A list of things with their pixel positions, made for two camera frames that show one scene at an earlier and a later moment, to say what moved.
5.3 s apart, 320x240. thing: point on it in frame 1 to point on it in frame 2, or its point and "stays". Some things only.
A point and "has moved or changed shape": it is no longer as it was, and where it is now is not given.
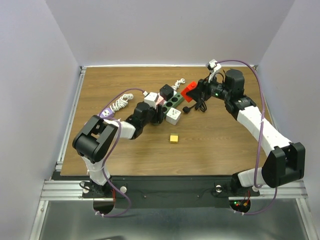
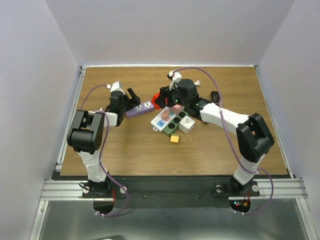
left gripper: x=157 y=117 to x=134 y=101
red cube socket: x=191 y=86 has moved or changed shape
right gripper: x=203 y=85 to x=165 y=93
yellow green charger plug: x=174 y=138 stays
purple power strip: x=107 y=112 has moved or changed shape
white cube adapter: x=173 y=116 to x=186 y=124
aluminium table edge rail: x=61 y=154 stays
